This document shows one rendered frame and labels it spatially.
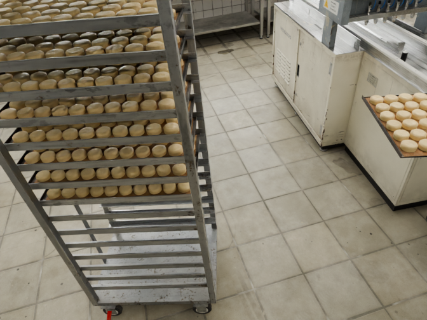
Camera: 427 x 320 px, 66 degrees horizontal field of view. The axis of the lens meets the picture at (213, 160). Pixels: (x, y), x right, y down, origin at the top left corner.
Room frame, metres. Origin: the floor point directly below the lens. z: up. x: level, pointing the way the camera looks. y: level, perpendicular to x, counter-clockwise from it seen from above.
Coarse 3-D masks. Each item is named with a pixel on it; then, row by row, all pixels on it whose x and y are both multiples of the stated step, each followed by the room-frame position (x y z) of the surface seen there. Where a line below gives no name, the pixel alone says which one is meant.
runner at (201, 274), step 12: (96, 276) 0.91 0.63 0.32; (108, 276) 0.89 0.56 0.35; (120, 276) 0.88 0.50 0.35; (132, 276) 0.87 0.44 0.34; (144, 276) 0.87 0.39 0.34; (156, 276) 0.86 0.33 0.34; (168, 276) 0.86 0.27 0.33; (180, 276) 0.85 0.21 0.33; (192, 276) 0.85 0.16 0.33; (204, 276) 0.85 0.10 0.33
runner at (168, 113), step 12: (0, 120) 0.89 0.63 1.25; (12, 120) 0.89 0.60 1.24; (24, 120) 0.88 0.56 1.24; (36, 120) 0.88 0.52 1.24; (48, 120) 0.88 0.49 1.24; (60, 120) 0.87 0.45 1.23; (72, 120) 0.87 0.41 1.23; (84, 120) 0.87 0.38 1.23; (96, 120) 0.87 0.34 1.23; (108, 120) 0.86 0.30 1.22; (120, 120) 0.86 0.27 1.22; (132, 120) 0.86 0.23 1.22
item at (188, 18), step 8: (184, 0) 1.26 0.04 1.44; (184, 16) 1.26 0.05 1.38; (192, 16) 1.28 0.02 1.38; (192, 24) 1.26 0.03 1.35; (192, 40) 1.26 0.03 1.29; (192, 48) 1.26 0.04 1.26; (192, 64) 1.26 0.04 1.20; (192, 72) 1.26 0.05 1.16; (200, 88) 1.27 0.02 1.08; (200, 104) 1.26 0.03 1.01; (208, 160) 1.26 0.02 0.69; (208, 168) 1.26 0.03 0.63; (208, 192) 1.26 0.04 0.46; (216, 224) 1.27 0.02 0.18
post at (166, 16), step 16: (160, 0) 0.81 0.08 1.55; (160, 16) 0.81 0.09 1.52; (176, 48) 0.81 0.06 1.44; (176, 64) 0.81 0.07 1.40; (176, 80) 0.81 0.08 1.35; (176, 96) 0.81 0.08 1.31; (176, 112) 0.82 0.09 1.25; (192, 144) 0.82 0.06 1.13; (192, 160) 0.81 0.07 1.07; (192, 176) 0.81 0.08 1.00; (192, 192) 0.81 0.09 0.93; (208, 256) 0.81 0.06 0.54; (208, 272) 0.81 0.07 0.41; (208, 288) 0.81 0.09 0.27
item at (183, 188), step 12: (48, 192) 0.94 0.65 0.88; (60, 192) 0.95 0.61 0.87; (72, 192) 0.93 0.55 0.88; (84, 192) 0.92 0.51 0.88; (96, 192) 0.91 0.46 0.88; (108, 192) 0.90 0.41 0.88; (120, 192) 0.90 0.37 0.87; (132, 192) 0.91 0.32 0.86; (144, 192) 0.90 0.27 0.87; (156, 192) 0.89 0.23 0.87; (168, 192) 0.88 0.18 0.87; (180, 192) 0.88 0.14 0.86
